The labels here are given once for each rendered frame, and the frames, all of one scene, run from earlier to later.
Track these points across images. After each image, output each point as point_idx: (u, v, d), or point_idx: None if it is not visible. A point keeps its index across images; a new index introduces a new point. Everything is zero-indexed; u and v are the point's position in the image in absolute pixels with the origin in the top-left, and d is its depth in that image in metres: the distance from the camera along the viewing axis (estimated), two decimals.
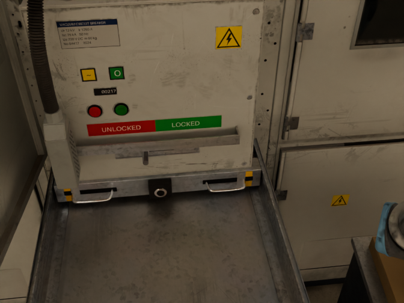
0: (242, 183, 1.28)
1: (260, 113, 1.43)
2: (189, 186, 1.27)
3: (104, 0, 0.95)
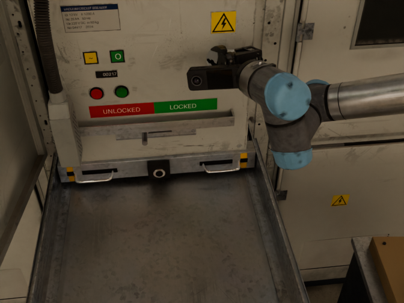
0: (237, 165, 1.34)
1: (260, 113, 1.43)
2: (186, 167, 1.32)
3: None
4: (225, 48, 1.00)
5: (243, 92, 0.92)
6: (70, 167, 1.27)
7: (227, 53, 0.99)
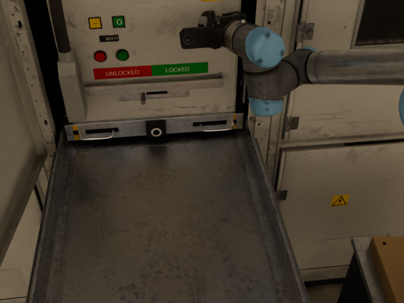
0: (231, 125, 1.48)
1: None
2: (181, 127, 1.46)
3: None
4: (213, 12, 1.14)
5: (228, 47, 1.06)
6: (76, 126, 1.41)
7: (215, 16, 1.12)
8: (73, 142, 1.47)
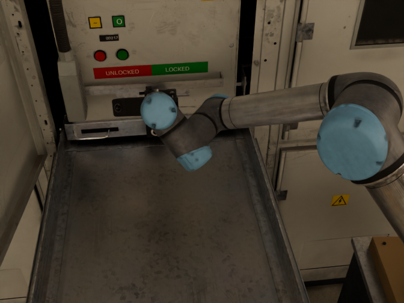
0: None
1: None
2: None
3: None
4: (148, 86, 1.23)
5: None
6: None
7: (146, 89, 1.21)
8: (73, 142, 1.47)
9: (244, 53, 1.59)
